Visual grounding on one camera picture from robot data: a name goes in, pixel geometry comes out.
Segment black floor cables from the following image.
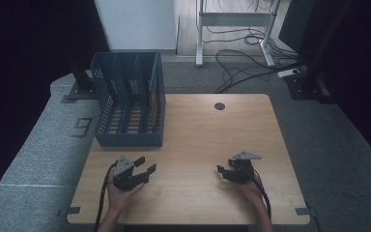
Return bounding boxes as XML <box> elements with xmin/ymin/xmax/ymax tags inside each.
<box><xmin>204</xmin><ymin>0</ymin><xmax>305</xmax><ymax>95</ymax></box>

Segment left hand-held gripper cable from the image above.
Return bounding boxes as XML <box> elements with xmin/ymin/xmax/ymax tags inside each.
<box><xmin>93</xmin><ymin>159</ymin><xmax>119</xmax><ymax>232</ymax></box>

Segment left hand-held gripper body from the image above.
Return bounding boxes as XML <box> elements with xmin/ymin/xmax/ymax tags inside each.
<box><xmin>112</xmin><ymin>154</ymin><xmax>144</xmax><ymax>192</ymax></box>

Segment blue perforated file rack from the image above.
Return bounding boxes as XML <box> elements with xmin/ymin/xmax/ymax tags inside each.
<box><xmin>90</xmin><ymin>51</ymin><xmax>167</xmax><ymax>148</ymax></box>

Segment person's left hand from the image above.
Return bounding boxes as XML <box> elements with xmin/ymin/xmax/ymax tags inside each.
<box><xmin>106</xmin><ymin>170</ymin><xmax>146</xmax><ymax>215</ymax></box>

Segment white partition panel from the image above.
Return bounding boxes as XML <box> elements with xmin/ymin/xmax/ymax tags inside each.
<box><xmin>93</xmin><ymin>0</ymin><xmax>179</xmax><ymax>53</ymax></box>

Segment white power strip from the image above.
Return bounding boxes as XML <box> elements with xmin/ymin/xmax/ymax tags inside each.
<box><xmin>276</xmin><ymin>68</ymin><xmax>301</xmax><ymax>79</ymax></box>

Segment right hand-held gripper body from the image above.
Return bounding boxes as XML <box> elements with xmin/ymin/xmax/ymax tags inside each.
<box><xmin>226</xmin><ymin>150</ymin><xmax>263</xmax><ymax>186</ymax></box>

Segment white metal desk frame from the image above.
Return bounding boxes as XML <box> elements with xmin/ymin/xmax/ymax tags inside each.
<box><xmin>195</xmin><ymin>0</ymin><xmax>282</xmax><ymax>68</ymax></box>

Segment black stand with base plate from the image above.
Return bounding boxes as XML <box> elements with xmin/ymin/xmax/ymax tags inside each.
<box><xmin>283</xmin><ymin>0</ymin><xmax>357</xmax><ymax>102</ymax></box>
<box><xmin>65</xmin><ymin>57</ymin><xmax>100</xmax><ymax>102</ymax></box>

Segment person's right hand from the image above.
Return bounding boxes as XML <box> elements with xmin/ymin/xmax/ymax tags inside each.
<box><xmin>238</xmin><ymin>173</ymin><xmax>266</xmax><ymax>211</ymax></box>

